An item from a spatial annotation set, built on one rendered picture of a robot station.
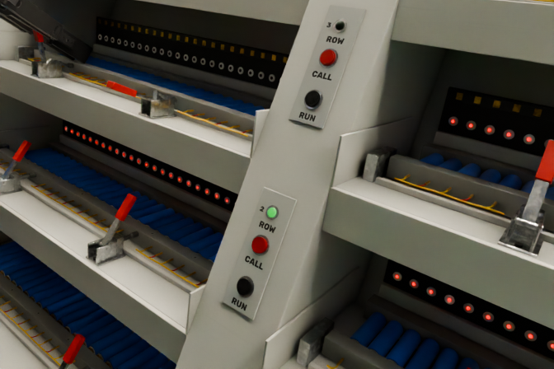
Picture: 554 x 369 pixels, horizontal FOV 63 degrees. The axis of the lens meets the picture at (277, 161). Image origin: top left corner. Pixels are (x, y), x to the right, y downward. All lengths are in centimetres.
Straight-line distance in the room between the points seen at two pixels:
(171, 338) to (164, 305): 4
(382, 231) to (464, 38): 18
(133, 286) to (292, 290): 22
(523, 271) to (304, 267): 18
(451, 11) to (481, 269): 22
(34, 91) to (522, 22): 67
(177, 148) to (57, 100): 26
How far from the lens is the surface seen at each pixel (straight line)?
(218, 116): 57
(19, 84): 85
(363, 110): 44
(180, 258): 60
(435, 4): 45
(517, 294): 40
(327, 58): 45
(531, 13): 44
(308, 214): 43
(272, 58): 69
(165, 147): 56
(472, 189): 46
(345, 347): 49
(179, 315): 53
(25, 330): 81
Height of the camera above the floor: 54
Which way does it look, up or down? level
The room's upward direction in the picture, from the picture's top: 20 degrees clockwise
